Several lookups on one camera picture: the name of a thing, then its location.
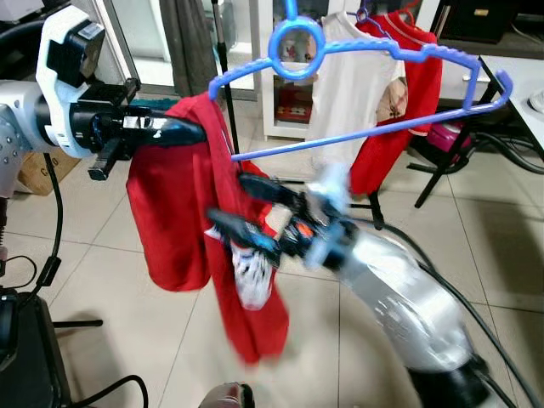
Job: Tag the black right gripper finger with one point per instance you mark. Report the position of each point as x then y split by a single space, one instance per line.
246 234
274 194

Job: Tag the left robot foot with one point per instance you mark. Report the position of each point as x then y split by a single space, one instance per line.
225 397

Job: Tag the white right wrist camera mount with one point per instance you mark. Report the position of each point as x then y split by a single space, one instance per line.
331 195

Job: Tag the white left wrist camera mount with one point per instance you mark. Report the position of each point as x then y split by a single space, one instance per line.
51 93

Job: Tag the plain red hung shirt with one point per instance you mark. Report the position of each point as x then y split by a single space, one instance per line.
425 85

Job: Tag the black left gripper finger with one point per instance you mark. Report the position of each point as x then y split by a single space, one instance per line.
166 136
166 122

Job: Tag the white glass-door cabinet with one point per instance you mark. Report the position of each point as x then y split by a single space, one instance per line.
265 102

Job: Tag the white hung shirt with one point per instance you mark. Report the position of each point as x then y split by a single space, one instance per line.
348 93

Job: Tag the blue-purple plastic hanger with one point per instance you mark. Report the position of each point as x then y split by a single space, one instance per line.
275 48

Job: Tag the grey curtain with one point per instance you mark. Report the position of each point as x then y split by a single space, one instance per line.
187 34

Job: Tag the red shirt with white print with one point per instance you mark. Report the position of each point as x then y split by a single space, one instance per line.
170 212

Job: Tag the clothes rack with silver rail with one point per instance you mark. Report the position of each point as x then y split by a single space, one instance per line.
223 51

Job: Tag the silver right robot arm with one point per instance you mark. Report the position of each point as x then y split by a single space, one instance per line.
408 306

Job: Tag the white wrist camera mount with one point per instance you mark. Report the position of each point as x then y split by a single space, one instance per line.
331 195
51 93

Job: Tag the black case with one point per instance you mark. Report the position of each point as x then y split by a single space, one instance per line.
25 357

